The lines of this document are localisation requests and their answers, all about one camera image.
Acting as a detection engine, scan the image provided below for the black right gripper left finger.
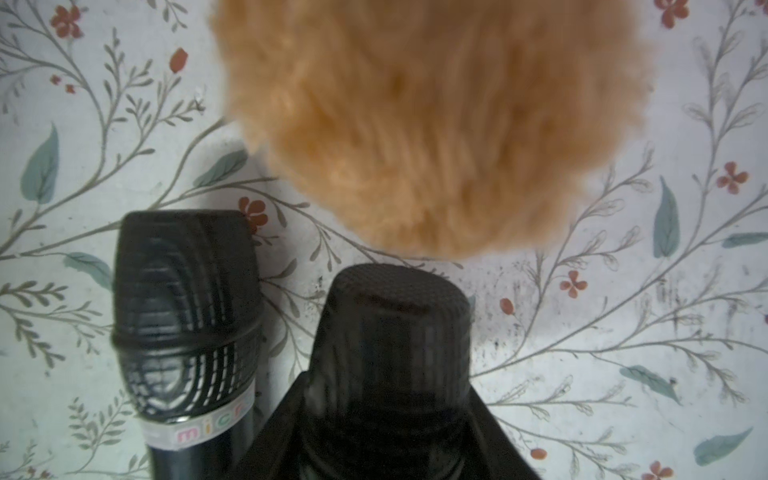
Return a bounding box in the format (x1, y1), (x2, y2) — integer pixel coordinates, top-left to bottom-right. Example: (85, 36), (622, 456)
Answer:
(224, 372), (308, 480)

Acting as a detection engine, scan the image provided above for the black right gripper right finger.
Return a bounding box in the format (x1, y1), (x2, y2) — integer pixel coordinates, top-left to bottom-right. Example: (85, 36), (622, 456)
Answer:
(464, 387), (540, 480)

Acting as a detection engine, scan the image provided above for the brown gingerbread plush toy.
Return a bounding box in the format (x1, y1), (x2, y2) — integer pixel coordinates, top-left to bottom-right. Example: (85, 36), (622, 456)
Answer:
(211, 1), (651, 260)

